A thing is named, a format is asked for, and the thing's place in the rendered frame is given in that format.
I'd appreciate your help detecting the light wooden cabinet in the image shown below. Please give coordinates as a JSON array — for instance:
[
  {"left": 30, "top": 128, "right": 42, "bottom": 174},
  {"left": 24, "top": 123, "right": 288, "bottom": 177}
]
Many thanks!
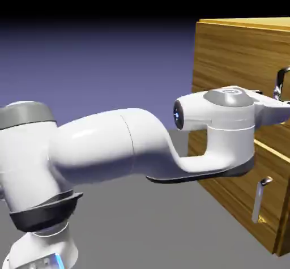
[{"left": 187, "top": 17, "right": 290, "bottom": 258}]

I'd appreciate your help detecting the curved silver metal handle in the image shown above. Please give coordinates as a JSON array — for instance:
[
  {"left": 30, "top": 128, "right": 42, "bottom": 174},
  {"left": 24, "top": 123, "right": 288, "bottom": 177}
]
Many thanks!
[
  {"left": 251, "top": 176, "right": 274, "bottom": 224},
  {"left": 272, "top": 66, "right": 290, "bottom": 101}
]

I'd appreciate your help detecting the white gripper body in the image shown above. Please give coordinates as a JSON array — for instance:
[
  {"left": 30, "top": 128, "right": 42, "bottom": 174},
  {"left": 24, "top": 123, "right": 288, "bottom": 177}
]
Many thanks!
[{"left": 254, "top": 95, "right": 290, "bottom": 130}]

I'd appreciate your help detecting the wooden cabinet door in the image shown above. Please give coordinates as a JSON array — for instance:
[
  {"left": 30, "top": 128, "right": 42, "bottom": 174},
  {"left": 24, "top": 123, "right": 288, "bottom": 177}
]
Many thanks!
[
  {"left": 187, "top": 127, "right": 290, "bottom": 258},
  {"left": 191, "top": 21, "right": 290, "bottom": 160}
]

